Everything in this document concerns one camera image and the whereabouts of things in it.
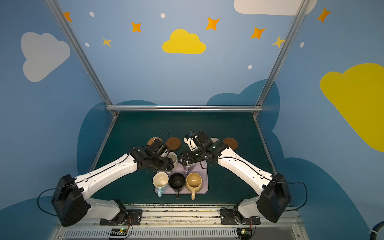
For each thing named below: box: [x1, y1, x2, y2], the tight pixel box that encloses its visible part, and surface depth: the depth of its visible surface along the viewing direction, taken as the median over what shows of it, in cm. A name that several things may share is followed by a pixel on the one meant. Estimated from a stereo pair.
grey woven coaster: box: [183, 137, 192, 148], surface depth 73 cm
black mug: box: [169, 172, 186, 199], surface depth 81 cm
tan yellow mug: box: [185, 172, 203, 201], surface depth 81 cm
